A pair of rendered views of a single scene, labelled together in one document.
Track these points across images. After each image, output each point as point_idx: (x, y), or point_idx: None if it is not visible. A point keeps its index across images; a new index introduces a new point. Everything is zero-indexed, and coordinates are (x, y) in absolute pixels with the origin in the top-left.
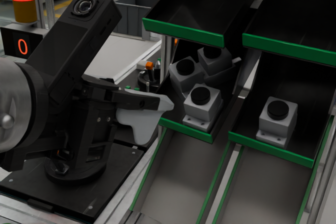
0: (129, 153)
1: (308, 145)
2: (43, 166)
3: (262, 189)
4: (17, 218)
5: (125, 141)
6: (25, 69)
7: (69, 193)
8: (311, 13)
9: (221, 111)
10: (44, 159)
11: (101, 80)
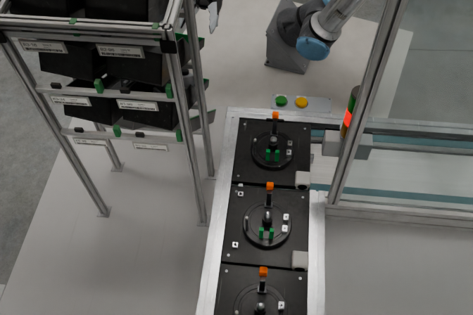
0: (241, 174)
1: (117, 79)
2: (294, 145)
3: None
4: (282, 111)
5: (250, 187)
6: None
7: (262, 130)
8: None
9: None
10: (298, 150)
11: None
